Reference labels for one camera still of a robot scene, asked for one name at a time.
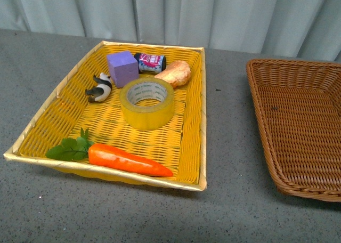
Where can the yellow tape roll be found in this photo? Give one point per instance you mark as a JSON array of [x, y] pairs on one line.
[[147, 103]]

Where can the brown wicker basket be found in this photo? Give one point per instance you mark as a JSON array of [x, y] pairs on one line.
[[297, 106]]

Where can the toy bread croissant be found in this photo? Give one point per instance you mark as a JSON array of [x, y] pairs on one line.
[[176, 73]]

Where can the small printed can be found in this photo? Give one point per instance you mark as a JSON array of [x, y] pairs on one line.
[[150, 63]]

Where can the purple foam cube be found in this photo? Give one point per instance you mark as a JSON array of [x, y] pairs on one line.
[[123, 68]]

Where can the panda figurine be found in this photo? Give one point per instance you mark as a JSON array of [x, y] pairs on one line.
[[101, 91]]

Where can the orange toy carrot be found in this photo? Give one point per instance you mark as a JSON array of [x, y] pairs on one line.
[[104, 155]]

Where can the grey-white curtain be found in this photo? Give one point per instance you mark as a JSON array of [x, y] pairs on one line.
[[297, 28]]

